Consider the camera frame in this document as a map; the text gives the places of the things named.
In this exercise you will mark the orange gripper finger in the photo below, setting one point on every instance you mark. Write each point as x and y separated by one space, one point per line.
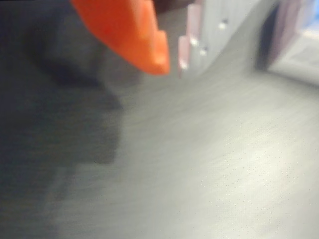
129 32

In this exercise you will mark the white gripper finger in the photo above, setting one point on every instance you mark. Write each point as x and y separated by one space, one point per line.
214 27

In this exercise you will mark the white cardboard box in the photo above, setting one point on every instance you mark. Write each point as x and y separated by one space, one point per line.
294 62

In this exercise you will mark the black felt mat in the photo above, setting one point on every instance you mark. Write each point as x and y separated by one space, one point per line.
199 149

